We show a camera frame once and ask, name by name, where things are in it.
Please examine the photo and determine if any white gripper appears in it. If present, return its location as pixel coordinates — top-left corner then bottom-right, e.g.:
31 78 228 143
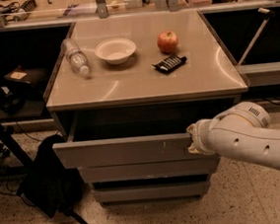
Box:
186 118 219 155

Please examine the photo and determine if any grey top drawer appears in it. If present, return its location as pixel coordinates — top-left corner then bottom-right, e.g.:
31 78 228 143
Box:
49 100 218 174

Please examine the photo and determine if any grey drawer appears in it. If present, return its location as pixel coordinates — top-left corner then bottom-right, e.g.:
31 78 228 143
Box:
79 156 219 183
93 181 210 203
49 100 218 174

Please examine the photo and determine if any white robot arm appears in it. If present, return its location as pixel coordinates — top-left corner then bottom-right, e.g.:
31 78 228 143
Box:
186 102 280 171

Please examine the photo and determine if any grey drawer cabinet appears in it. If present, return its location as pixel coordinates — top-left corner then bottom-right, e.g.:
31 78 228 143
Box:
35 3 261 214

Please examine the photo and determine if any grey bottom drawer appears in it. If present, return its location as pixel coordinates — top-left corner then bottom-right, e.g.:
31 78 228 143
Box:
93 181 210 203

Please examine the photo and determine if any grey middle drawer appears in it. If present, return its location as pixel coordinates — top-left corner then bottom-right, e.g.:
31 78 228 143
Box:
79 156 219 183

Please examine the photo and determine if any black snack bar wrapper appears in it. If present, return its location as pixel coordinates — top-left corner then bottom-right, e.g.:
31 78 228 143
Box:
153 53 187 74

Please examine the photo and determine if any red apple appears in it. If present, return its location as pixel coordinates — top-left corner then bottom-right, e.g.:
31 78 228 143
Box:
157 30 178 54

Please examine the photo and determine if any white bowl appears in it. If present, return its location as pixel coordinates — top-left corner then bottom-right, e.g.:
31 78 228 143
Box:
95 37 137 65

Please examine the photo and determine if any clear plastic water bottle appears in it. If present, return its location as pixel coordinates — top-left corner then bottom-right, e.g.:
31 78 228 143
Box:
61 38 91 78

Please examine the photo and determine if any black backpack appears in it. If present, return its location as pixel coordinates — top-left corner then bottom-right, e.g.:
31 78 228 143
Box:
17 135 89 224

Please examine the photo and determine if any white leaning stick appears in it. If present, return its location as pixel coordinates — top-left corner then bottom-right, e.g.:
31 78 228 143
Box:
238 7 273 66

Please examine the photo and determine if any black box with label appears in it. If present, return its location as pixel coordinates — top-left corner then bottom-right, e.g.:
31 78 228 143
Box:
4 67 49 94

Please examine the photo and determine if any black tripod stand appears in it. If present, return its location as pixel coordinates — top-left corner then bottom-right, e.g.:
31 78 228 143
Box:
0 124 33 178

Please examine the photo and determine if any black ribbed tool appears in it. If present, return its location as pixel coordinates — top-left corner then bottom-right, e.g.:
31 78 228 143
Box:
13 0 36 22

